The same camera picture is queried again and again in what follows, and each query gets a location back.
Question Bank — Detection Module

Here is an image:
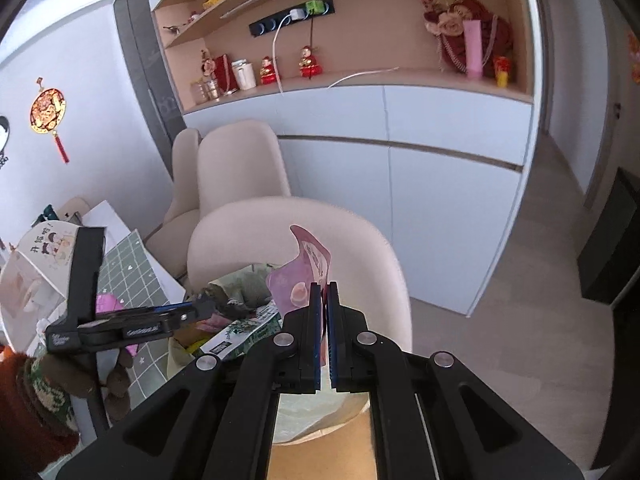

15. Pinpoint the green white snack bag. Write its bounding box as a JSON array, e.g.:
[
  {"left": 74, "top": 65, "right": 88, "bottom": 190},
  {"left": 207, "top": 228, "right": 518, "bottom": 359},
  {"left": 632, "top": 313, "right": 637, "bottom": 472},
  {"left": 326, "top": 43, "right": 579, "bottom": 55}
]
[{"left": 198, "top": 302, "right": 282, "bottom": 361}]

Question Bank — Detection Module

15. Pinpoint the purple wrapper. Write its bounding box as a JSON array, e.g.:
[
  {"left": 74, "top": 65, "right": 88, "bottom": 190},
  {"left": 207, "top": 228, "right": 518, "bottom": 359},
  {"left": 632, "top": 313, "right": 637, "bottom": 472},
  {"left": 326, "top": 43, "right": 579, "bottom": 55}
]
[{"left": 264, "top": 224, "right": 334, "bottom": 369}]

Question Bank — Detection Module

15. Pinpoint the pink toy trash bin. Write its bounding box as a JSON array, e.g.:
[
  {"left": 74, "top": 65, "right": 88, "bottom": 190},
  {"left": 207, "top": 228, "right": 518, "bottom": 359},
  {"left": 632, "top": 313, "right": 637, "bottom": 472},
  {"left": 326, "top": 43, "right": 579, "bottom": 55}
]
[{"left": 96, "top": 294, "right": 122, "bottom": 314}]

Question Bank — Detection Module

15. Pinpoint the gloved left hand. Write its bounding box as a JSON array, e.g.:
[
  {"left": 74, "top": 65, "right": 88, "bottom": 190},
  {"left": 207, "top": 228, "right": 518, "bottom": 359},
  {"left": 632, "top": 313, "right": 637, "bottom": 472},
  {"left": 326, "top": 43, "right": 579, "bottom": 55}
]
[{"left": 29, "top": 348, "right": 134, "bottom": 428}]

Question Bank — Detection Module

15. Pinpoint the green checked tablecloth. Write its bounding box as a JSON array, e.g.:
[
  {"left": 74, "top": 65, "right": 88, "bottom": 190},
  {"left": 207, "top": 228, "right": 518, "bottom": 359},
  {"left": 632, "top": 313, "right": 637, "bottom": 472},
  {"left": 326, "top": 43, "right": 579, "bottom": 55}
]
[{"left": 98, "top": 231, "right": 168, "bottom": 408}]

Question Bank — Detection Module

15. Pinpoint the mesh food cover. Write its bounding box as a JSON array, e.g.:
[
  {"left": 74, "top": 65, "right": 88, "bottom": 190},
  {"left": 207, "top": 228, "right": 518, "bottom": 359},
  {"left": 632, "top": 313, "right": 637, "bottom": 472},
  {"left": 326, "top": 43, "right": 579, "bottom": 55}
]
[{"left": 1, "top": 220, "right": 78, "bottom": 354}]

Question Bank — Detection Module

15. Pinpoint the black bin with yellow bag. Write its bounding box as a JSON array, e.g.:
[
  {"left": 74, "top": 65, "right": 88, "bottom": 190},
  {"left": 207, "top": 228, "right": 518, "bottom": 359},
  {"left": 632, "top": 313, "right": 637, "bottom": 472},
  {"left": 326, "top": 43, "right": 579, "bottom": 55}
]
[{"left": 167, "top": 263, "right": 274, "bottom": 377}]

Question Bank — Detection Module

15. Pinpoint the yellow seat cushion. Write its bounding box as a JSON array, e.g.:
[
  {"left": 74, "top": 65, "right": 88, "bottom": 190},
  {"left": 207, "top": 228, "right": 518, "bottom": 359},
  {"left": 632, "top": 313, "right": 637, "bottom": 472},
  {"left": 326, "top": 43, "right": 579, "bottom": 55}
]
[{"left": 267, "top": 402, "right": 378, "bottom": 479}]

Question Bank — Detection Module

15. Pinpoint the beige chair far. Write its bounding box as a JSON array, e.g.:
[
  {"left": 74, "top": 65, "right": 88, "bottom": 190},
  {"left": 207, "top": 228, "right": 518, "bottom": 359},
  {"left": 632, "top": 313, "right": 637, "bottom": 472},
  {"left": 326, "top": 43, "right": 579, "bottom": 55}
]
[{"left": 145, "top": 128, "right": 201, "bottom": 278}]

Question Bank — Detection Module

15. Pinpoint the beige chair with cushion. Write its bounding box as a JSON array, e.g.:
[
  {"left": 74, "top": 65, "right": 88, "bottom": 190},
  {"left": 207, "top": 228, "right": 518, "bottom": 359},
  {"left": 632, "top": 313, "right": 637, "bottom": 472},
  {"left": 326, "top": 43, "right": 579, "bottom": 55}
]
[{"left": 186, "top": 196, "right": 414, "bottom": 443}]

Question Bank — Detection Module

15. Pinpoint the beige chair middle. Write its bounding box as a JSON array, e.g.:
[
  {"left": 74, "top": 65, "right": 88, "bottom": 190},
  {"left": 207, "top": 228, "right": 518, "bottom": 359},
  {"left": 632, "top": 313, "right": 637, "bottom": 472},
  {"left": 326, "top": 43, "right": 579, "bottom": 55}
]
[{"left": 198, "top": 119, "right": 292, "bottom": 218}]

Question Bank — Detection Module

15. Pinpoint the red doll figurine left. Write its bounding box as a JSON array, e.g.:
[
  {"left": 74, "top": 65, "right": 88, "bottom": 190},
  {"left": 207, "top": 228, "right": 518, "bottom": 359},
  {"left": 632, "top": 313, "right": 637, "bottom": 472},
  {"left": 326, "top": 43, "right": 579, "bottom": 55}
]
[{"left": 259, "top": 55, "right": 280, "bottom": 86}]

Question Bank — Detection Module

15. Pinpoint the red doll figurine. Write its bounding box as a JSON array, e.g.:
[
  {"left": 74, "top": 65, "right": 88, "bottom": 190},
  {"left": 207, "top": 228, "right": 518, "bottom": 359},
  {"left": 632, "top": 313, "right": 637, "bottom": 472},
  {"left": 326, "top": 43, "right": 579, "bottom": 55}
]
[
  {"left": 259, "top": 55, "right": 280, "bottom": 86},
  {"left": 298, "top": 46, "right": 322, "bottom": 79}
]

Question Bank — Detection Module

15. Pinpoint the wooden shelf cabinet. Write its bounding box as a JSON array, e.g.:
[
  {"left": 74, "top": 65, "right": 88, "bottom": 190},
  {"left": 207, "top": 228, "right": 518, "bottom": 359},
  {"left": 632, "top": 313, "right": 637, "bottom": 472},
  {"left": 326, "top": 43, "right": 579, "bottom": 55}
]
[{"left": 149, "top": 0, "right": 540, "bottom": 315}]

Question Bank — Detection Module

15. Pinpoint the dark glass cabinet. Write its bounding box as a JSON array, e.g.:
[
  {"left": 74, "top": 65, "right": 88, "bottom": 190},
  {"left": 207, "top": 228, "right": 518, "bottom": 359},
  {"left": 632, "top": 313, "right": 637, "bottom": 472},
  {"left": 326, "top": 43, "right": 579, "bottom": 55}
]
[{"left": 114, "top": 0, "right": 186, "bottom": 171}]

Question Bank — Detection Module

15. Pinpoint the red doll figurine right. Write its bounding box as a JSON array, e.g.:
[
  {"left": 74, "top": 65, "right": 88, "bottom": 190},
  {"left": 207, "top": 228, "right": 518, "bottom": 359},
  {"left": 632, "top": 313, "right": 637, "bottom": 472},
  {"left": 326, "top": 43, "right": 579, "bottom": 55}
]
[{"left": 298, "top": 46, "right": 322, "bottom": 79}]

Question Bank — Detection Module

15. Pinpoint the black power strip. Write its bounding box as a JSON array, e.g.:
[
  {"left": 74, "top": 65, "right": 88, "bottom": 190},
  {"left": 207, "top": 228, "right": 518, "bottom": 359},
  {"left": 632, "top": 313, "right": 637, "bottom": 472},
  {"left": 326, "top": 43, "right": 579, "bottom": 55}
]
[{"left": 248, "top": 0, "right": 335, "bottom": 38}]

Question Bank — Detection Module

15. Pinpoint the red flower bouquet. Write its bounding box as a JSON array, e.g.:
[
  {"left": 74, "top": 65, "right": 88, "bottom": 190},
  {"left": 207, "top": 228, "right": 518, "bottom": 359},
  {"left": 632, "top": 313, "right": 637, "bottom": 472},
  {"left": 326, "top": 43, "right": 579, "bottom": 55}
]
[{"left": 420, "top": 0, "right": 513, "bottom": 78}]

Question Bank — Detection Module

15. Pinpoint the panda wall clock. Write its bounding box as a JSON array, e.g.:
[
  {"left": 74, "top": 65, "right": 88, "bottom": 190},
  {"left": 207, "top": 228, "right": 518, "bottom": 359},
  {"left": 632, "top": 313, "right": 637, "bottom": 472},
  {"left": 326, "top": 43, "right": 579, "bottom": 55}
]
[{"left": 0, "top": 116, "right": 11, "bottom": 168}]

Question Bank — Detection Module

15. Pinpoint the red chinese wall ornament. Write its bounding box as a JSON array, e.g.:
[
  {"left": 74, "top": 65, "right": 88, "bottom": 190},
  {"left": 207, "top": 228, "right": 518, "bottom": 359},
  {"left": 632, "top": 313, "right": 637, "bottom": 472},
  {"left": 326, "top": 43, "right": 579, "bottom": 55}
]
[{"left": 29, "top": 77, "right": 70, "bottom": 164}]

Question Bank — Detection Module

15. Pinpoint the white charging cable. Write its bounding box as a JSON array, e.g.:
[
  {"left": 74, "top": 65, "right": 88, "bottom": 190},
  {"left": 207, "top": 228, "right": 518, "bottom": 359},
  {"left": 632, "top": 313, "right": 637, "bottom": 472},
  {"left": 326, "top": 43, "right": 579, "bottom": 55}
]
[{"left": 271, "top": 8, "right": 402, "bottom": 96}]

